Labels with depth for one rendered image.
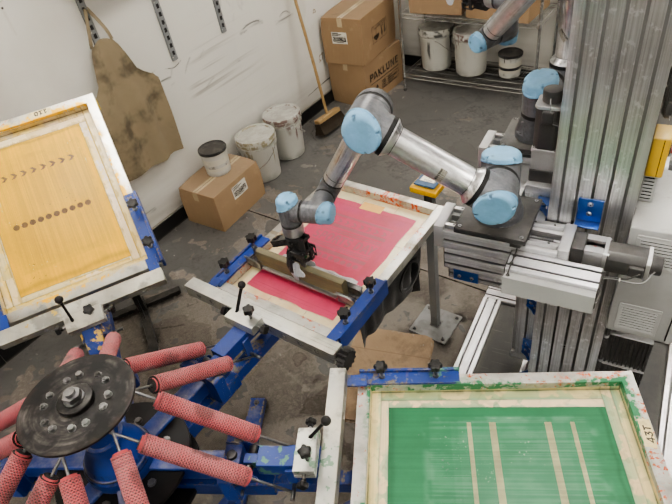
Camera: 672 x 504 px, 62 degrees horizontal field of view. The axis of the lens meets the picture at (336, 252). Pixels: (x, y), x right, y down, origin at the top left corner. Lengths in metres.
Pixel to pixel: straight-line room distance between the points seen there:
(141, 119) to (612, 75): 2.91
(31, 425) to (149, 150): 2.64
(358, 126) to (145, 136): 2.57
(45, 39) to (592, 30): 2.80
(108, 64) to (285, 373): 2.08
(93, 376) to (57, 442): 0.19
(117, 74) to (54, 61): 0.37
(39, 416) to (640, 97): 1.75
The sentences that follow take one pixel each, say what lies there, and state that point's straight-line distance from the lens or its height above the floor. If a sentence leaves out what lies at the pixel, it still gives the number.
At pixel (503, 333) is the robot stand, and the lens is 2.89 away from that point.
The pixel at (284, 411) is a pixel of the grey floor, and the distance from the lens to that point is 2.97.
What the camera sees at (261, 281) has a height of 0.96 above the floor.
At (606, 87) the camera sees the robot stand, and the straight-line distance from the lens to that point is 1.74.
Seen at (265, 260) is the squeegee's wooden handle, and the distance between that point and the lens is 2.17.
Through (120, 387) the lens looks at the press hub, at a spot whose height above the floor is 1.31.
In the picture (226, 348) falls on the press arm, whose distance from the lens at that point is 1.89.
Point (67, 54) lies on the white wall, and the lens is 3.67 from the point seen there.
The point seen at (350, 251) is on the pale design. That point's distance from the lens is 2.23.
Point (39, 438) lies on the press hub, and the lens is 1.59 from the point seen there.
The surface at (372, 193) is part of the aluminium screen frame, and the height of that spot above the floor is 0.99.
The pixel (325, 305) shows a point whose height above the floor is 0.96.
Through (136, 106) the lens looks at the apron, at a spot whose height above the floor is 0.96.
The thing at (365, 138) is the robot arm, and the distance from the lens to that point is 1.55.
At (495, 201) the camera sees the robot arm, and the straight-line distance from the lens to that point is 1.59.
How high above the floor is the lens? 2.42
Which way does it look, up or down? 41 degrees down
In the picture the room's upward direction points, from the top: 11 degrees counter-clockwise
